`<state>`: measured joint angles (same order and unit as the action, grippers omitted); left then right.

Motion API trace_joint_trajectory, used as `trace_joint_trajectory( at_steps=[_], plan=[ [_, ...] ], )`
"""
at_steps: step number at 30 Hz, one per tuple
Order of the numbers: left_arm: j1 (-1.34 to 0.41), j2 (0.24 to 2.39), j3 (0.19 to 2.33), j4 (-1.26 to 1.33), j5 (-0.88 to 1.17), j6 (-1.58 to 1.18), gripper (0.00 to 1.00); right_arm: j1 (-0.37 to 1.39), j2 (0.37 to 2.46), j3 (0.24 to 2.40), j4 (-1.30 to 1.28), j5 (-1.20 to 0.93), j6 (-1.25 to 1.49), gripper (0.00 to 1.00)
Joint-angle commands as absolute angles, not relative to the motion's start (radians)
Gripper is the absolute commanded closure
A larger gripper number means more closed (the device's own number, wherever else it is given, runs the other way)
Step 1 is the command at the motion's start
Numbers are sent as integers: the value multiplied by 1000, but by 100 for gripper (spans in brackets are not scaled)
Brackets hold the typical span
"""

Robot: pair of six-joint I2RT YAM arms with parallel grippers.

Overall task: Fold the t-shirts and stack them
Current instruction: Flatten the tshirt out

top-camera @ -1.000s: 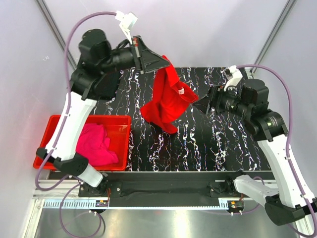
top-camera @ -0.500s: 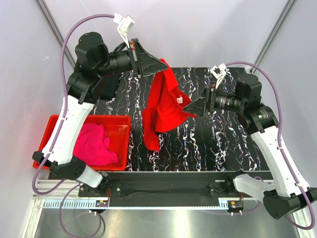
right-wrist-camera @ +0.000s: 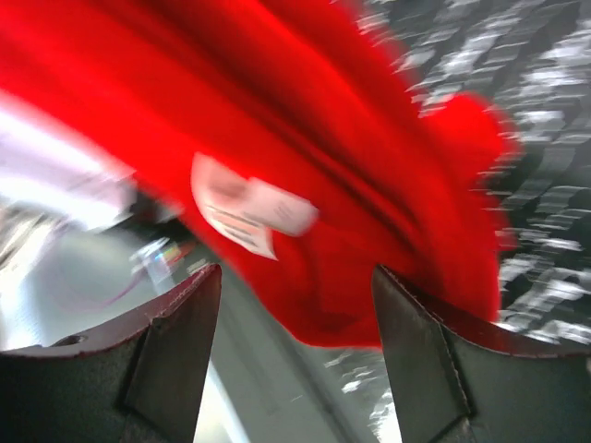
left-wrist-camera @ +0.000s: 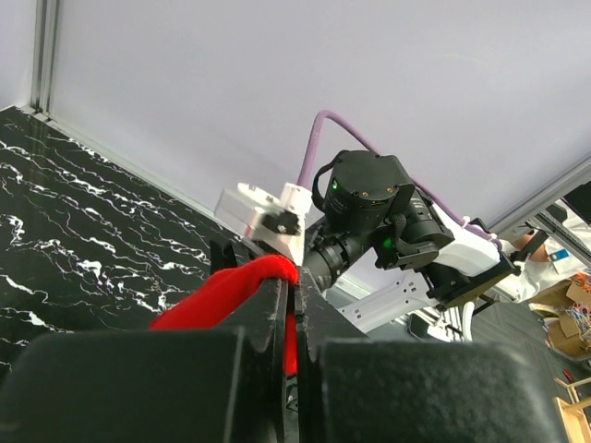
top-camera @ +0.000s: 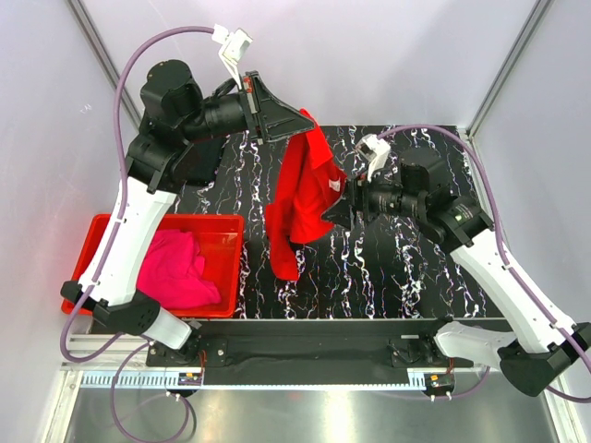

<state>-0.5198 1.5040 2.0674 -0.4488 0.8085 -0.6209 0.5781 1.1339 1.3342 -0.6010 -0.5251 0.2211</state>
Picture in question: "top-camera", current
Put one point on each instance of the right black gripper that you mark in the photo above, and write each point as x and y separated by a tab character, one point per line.
359	199

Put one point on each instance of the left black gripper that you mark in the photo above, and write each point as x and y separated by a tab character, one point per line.
269	117

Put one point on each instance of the red t shirt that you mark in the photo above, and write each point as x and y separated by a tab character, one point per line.
309	183

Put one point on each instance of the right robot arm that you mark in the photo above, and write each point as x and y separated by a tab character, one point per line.
542	342

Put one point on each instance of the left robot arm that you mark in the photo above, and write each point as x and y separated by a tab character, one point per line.
180	142

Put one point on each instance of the folded black t shirt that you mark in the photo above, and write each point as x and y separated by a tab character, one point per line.
200	162

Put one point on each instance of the red plastic bin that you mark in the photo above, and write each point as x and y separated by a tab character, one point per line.
217	258

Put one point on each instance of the pink t shirt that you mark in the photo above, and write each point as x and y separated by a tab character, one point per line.
172	272

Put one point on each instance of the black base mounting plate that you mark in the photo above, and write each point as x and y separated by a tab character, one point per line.
303	353

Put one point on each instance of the right connector box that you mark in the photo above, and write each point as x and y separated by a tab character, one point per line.
444	381

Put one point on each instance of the connector box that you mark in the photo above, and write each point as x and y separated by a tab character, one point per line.
444	381
189	379

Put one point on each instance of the left connector box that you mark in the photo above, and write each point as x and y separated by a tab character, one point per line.
189	379

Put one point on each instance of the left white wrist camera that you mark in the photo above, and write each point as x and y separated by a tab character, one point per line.
233	46

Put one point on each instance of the aluminium frame rail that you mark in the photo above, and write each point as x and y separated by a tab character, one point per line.
129	363

